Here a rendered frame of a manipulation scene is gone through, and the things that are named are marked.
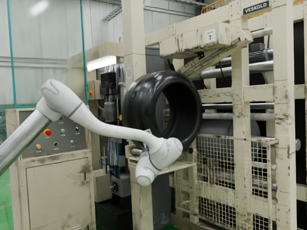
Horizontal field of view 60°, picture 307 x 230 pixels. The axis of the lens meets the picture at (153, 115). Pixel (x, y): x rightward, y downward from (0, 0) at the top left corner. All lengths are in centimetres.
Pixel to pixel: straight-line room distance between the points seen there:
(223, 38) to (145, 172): 106
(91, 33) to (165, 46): 964
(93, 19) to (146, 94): 1033
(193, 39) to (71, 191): 149
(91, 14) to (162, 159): 1089
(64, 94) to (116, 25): 1108
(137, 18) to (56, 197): 152
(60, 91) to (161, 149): 54
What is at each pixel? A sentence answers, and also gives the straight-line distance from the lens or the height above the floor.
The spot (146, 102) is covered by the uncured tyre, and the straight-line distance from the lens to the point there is 169.
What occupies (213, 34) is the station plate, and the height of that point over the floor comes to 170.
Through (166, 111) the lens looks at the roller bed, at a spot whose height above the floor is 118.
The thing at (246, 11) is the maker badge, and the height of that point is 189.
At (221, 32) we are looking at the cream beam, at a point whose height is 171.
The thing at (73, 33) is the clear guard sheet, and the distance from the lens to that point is 231.
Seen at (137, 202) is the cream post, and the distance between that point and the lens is 228.
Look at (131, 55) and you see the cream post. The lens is 214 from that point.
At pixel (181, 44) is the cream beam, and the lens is 209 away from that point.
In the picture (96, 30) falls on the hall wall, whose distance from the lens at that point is 1184.
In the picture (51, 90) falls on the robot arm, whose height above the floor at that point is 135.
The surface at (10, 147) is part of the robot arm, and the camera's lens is 145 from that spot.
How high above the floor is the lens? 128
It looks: 3 degrees down
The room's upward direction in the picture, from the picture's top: 3 degrees counter-clockwise
